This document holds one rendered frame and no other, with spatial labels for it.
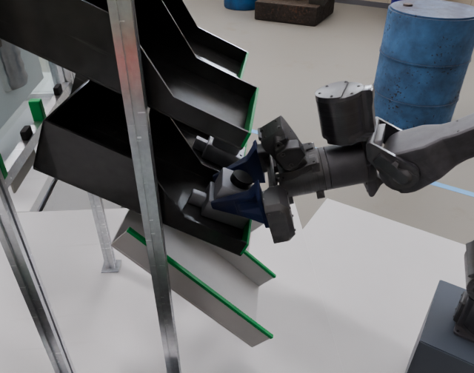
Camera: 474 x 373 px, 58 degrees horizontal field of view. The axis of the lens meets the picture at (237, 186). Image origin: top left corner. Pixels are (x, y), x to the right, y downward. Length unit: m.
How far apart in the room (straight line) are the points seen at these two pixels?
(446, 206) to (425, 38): 1.12
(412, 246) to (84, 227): 0.83
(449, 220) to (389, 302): 1.82
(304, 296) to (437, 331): 0.34
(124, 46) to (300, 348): 0.65
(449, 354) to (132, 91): 0.54
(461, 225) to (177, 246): 2.26
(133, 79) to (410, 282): 0.80
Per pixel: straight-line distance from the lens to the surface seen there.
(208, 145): 0.70
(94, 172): 0.54
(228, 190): 0.56
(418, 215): 2.75
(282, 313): 0.93
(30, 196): 1.36
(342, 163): 0.55
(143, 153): 0.47
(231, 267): 0.76
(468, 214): 2.90
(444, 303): 0.75
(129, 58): 0.43
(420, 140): 0.54
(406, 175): 0.53
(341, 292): 0.99
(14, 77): 1.56
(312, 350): 0.89
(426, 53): 3.25
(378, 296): 1.01
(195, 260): 0.70
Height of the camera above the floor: 1.58
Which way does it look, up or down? 35 degrees down
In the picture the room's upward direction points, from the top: straight up
